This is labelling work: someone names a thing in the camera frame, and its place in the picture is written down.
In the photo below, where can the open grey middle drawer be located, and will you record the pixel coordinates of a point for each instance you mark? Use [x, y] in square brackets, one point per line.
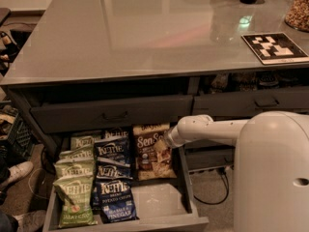
[162, 205]

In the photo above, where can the back green chip bag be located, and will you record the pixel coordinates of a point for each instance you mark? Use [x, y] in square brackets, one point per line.
[81, 139]

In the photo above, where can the grey top left drawer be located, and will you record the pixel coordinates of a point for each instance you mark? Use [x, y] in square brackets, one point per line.
[93, 115]

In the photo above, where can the back blue chip bag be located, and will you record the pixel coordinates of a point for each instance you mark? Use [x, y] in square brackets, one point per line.
[116, 132]

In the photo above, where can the white sneaker lower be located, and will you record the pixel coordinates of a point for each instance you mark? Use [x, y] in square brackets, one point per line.
[31, 221]

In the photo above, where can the grey top right drawer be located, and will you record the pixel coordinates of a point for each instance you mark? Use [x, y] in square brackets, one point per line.
[250, 103]

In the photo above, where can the black plastic crate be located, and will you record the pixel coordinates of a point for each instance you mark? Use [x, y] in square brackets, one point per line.
[16, 140]

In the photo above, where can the front green jalapeno chip bag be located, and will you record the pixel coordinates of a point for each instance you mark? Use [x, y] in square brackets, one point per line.
[75, 192]

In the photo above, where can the front blue vinegar chip bag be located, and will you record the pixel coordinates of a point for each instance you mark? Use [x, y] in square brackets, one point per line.
[116, 201]

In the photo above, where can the grey bottom right drawer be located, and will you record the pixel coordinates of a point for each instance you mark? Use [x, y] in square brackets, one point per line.
[202, 159]

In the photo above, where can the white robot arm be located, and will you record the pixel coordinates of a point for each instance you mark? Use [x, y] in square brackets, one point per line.
[271, 166]

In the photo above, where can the grey cabinet counter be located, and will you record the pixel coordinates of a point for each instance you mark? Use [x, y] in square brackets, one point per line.
[98, 50]

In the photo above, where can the brown sea salt chip bag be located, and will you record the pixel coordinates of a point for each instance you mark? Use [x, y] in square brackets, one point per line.
[153, 157]

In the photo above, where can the black white fiducial marker board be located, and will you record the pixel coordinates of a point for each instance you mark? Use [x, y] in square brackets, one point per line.
[275, 48]

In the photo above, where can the glass jar of nuts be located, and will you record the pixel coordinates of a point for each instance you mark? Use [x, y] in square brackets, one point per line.
[298, 15]

